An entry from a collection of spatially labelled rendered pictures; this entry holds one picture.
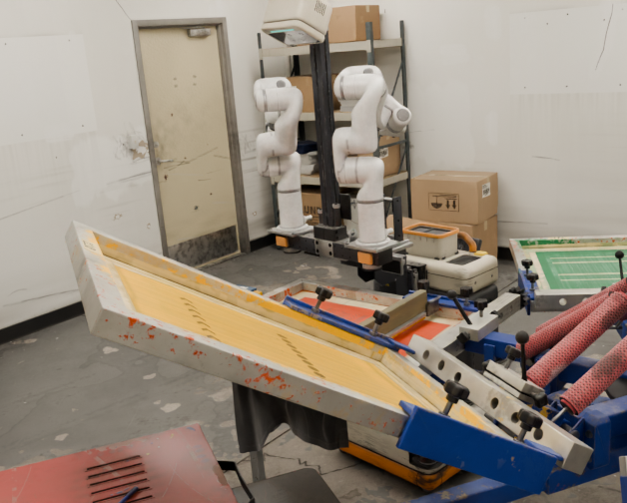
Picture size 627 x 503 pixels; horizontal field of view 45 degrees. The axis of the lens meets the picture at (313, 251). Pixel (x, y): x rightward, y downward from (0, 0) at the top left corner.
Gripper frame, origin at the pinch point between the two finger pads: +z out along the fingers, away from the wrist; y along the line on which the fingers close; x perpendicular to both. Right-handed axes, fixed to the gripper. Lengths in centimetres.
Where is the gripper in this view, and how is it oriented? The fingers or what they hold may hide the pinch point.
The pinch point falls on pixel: (388, 133)
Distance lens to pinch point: 324.2
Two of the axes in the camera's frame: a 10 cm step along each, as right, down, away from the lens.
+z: -1.0, 0.8, 9.9
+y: 9.9, 1.0, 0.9
